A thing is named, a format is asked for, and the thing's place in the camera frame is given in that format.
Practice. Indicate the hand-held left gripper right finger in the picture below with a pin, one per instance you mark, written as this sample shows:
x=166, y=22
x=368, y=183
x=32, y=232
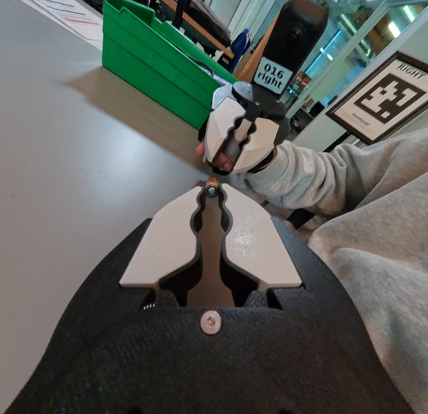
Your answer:
x=260, y=247

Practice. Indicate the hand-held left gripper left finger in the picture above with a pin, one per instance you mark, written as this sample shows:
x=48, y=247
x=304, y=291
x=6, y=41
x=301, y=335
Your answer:
x=160, y=247

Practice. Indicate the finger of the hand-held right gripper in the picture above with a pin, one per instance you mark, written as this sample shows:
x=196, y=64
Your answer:
x=217, y=126
x=260, y=143

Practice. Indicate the orange AA battery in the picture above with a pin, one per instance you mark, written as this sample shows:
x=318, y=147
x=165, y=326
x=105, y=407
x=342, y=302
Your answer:
x=212, y=188

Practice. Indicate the person's right forearm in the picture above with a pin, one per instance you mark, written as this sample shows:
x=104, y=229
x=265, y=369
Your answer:
x=334, y=173

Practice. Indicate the grey desk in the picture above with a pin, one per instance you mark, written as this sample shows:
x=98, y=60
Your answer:
x=67, y=153

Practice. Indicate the person's right hand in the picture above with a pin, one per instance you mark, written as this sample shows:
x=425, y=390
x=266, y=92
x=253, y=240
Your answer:
x=223, y=163

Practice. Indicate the purple box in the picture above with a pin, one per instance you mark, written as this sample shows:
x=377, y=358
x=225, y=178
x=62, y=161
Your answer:
x=222, y=79

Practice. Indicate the blue garment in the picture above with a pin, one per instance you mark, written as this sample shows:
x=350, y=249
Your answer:
x=241, y=49

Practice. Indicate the black bag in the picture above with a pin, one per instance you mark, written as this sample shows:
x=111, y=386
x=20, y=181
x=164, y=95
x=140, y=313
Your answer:
x=210, y=19

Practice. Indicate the green plastic bin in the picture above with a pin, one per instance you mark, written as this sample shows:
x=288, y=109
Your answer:
x=150, y=63

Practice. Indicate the wood-top table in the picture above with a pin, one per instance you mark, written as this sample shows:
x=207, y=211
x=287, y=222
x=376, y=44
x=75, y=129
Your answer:
x=197, y=23

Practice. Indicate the framed marker sign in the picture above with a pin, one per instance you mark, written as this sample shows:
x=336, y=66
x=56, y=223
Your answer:
x=384, y=96

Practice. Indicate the person's grey sweatshirt torso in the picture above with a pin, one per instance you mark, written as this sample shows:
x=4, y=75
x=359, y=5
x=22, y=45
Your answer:
x=384, y=287

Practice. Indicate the printed paper sheet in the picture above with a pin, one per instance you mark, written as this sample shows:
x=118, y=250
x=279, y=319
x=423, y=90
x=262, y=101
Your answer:
x=60, y=6

